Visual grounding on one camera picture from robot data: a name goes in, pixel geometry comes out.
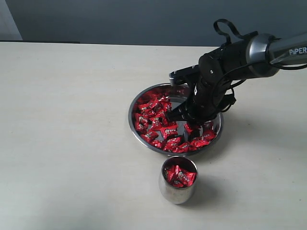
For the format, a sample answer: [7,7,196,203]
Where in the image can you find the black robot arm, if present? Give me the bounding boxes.
[166,34,307,123]

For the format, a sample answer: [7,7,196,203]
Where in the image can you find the black cable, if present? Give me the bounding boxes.
[213,19,307,113]

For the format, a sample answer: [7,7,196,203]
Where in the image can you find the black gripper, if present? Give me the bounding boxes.
[165,88,236,131]

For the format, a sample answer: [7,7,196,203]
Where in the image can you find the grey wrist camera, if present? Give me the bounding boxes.
[169,65,200,86]

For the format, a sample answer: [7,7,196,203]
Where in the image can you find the round stainless steel plate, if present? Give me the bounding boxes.
[128,83,224,156]

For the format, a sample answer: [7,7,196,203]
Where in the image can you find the stainless steel cup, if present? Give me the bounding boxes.
[159,156,198,204]

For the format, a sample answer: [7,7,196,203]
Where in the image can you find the red candy left edge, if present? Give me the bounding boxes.
[134,113,149,127]

